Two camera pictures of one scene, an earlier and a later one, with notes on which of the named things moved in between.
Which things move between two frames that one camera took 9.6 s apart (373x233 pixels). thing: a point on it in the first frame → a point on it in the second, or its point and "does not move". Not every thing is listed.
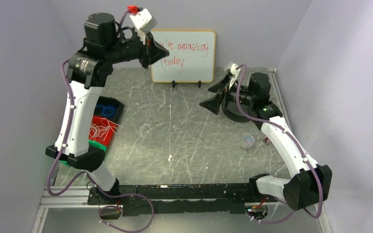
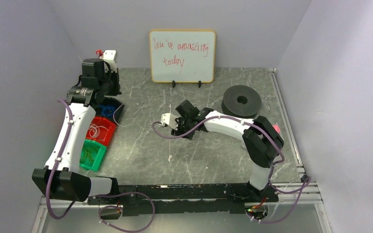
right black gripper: [226, 94] → [180, 127]
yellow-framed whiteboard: [192, 57] does not move
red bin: [101, 130] does not move
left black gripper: [144, 51] → [114, 81]
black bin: [106, 100] does not move
